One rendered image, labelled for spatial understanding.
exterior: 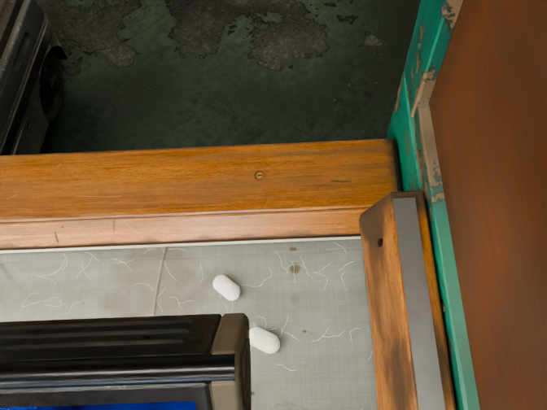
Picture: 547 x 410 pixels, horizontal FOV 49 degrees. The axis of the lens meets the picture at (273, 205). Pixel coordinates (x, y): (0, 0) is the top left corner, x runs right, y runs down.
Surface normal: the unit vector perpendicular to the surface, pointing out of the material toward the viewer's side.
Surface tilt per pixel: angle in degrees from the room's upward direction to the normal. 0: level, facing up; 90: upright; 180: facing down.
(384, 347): 68
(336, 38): 0
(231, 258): 0
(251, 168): 0
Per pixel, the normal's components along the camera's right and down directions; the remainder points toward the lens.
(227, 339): -0.04, -0.99
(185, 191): -0.04, -0.43
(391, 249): -0.93, -0.13
